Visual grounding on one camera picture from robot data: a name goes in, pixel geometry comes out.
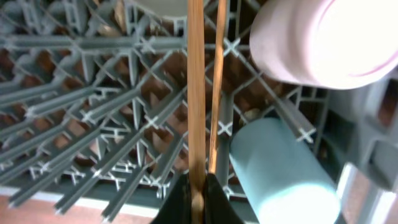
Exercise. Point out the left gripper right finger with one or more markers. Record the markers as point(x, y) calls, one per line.
point(218, 210)

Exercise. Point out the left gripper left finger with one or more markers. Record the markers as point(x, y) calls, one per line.
point(177, 207)

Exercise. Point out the blue cup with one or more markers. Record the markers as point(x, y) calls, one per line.
point(282, 179)

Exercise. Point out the pink cup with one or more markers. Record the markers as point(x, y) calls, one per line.
point(335, 44)

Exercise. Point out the grey plate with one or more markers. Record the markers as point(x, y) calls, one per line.
point(165, 9)

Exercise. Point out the wooden chopstick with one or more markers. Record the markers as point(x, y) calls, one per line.
point(217, 83)
point(196, 106)

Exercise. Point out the grey dishwasher rack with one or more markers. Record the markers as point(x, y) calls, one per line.
point(94, 111)

